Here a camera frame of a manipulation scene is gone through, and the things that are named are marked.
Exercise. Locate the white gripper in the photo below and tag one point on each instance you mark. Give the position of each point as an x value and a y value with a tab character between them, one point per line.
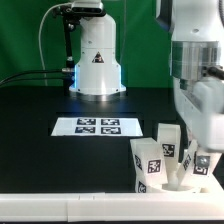
202	110

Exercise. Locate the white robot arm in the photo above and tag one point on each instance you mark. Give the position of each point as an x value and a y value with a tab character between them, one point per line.
196	62

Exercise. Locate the white L-shaped fence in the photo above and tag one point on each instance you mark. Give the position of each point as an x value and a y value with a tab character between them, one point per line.
85	186

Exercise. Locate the white marker tag sheet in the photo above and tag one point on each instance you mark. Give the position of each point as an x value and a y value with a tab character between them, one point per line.
88	126

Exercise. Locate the black camera stand pole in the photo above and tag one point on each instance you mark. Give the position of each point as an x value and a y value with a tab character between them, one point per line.
68	45

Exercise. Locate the black camera on stand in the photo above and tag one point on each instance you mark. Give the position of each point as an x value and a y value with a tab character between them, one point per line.
82	8

